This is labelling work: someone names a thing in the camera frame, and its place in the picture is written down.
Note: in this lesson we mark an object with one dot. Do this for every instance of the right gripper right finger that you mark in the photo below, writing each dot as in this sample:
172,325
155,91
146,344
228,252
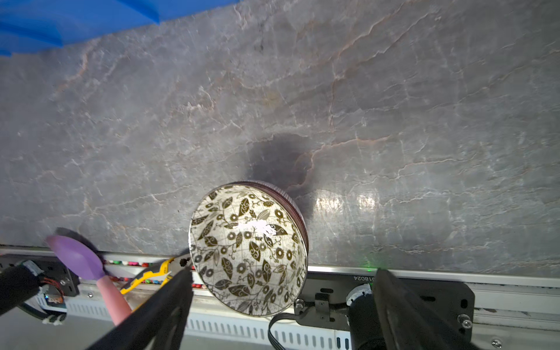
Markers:
407,322

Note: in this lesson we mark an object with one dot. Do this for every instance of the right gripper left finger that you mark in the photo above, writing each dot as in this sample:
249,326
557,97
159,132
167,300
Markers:
159,323

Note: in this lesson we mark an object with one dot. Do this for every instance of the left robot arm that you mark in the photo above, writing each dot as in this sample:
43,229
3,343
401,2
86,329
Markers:
18,284

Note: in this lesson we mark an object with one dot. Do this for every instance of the blue plastic bin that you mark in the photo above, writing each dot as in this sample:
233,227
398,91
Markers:
33,26

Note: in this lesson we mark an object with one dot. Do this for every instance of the yellow black pliers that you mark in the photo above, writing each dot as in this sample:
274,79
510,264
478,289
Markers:
164,271

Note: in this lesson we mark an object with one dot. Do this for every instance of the white vented cable duct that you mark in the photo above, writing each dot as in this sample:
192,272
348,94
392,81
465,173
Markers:
210,321

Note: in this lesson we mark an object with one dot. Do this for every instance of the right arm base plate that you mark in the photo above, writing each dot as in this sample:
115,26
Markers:
351,302

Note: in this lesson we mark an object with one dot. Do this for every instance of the purple scoop pink handle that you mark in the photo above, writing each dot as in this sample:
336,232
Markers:
82,261

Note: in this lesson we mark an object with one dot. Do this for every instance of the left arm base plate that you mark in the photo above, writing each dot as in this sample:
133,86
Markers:
53,269

